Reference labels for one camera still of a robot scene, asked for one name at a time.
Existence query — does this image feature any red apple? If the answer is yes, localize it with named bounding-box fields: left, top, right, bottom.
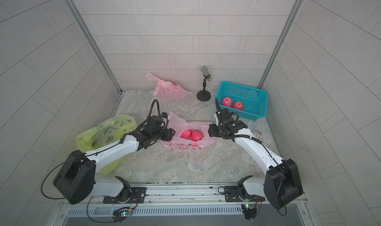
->
left=233, top=102, right=244, bottom=111
left=191, top=130, right=204, bottom=142
left=222, top=97, right=233, bottom=108
left=181, top=129, right=192, bottom=139

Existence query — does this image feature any pink strawberry print plastic bag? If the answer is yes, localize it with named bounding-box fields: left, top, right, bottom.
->
left=160, top=112, right=217, bottom=151

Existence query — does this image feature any yellow-green plastic bag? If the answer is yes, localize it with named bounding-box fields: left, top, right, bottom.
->
left=75, top=114, right=138, bottom=176

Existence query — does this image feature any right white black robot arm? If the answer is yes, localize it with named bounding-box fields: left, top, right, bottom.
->
left=208, top=100, right=304, bottom=212

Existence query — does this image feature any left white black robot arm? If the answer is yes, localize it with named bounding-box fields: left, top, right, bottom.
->
left=53, top=111, right=176, bottom=205

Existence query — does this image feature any plain pink plastic bag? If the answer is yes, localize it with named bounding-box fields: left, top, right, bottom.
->
left=145, top=73, right=192, bottom=101

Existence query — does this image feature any small printed card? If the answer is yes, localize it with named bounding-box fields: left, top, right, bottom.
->
left=253, top=129, right=263, bottom=140

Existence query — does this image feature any teal plastic basket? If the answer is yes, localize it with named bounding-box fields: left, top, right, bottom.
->
left=216, top=81, right=268, bottom=121

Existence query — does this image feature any microphone on black stand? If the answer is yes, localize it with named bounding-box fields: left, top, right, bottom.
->
left=197, top=66, right=211, bottom=102

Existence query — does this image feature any left circuit board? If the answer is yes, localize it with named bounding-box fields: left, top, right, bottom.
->
left=112, top=207, right=135, bottom=224

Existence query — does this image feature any circuit board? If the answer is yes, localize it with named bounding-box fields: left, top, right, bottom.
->
left=241, top=204, right=258, bottom=221
left=112, top=207, right=135, bottom=224

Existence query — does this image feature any right circuit board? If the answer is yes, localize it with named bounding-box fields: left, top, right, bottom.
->
left=241, top=204, right=258, bottom=221

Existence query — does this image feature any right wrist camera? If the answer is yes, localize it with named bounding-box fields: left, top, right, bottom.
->
left=215, top=112, right=222, bottom=127

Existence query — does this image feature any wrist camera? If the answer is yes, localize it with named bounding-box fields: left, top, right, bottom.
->
left=160, top=113, right=168, bottom=121
left=215, top=112, right=222, bottom=127

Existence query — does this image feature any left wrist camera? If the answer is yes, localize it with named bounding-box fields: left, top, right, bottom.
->
left=160, top=113, right=168, bottom=121

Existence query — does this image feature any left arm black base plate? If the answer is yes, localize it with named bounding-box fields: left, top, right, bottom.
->
left=103, top=187, right=147, bottom=204

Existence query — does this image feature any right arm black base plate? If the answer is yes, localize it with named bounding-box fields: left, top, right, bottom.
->
left=221, top=185, right=266, bottom=202

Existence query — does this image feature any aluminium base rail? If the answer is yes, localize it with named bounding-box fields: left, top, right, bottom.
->
left=58, top=182, right=308, bottom=208

